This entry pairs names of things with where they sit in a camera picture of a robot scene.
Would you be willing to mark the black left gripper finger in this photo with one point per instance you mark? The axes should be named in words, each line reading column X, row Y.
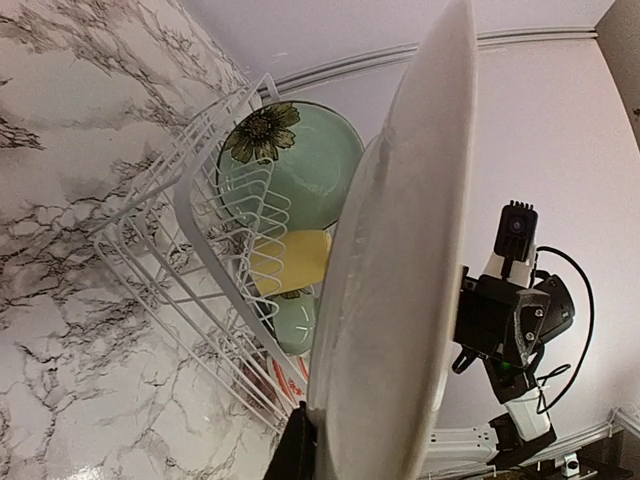
column 294, row 457

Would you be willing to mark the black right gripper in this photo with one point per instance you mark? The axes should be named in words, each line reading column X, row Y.
column 500, row 321

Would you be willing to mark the white red patterned bowl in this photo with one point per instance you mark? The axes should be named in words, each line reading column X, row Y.
column 289, row 392

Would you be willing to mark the red teal floral plate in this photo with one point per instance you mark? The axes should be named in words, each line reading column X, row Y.
column 388, row 304

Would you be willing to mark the pale green flower plate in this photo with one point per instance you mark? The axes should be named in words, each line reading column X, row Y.
column 299, row 156

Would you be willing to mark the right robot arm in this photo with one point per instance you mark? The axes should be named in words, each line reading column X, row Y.
column 525, row 429

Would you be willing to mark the pale green bowl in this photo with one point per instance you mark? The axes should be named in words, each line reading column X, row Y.
column 290, row 318

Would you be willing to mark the yellow mug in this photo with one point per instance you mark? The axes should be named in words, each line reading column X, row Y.
column 295, row 261

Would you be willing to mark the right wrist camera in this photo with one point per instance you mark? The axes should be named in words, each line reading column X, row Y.
column 514, row 250

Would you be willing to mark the white wire dish rack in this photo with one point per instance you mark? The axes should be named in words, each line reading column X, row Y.
column 179, row 252

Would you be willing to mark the right aluminium frame post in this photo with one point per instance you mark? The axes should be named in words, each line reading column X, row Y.
column 373, row 60

